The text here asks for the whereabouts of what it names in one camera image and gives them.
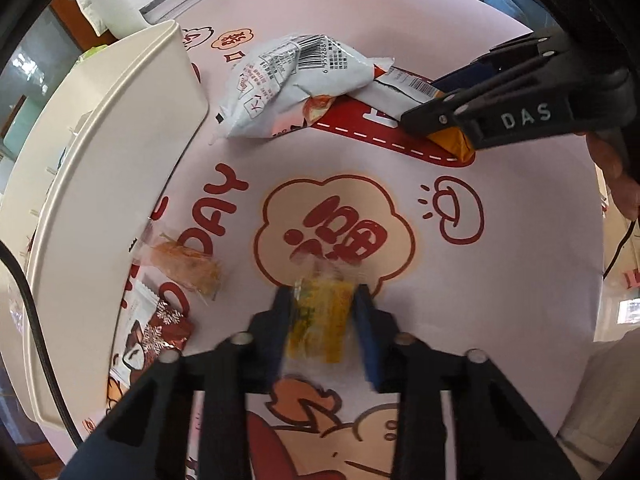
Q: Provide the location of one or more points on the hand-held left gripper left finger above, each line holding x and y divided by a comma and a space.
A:
277, 340

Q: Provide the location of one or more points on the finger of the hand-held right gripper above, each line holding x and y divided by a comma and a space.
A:
475, 70
435, 115

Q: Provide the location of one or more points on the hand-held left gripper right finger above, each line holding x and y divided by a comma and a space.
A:
367, 345

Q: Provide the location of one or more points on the white and orange packet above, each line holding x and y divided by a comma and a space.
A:
395, 92

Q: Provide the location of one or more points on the clear-wrapped yellow snack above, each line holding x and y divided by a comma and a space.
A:
320, 320

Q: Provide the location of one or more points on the white plastic storage box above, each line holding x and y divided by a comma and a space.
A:
115, 170

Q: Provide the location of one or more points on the person's right hand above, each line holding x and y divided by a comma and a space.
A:
615, 170

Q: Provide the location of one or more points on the red snowflake snack packet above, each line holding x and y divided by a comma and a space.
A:
160, 330

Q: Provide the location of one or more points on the clear-wrapped orange snack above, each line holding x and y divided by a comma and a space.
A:
185, 265

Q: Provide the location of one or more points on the pink printed tablecloth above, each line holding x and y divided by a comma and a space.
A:
500, 270

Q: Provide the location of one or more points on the white grey barcode packet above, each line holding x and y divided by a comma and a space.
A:
280, 80

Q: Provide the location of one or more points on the green tissue pack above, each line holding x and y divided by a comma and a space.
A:
92, 55

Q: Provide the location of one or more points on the glass-door wooden cabinet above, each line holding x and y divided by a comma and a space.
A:
35, 85

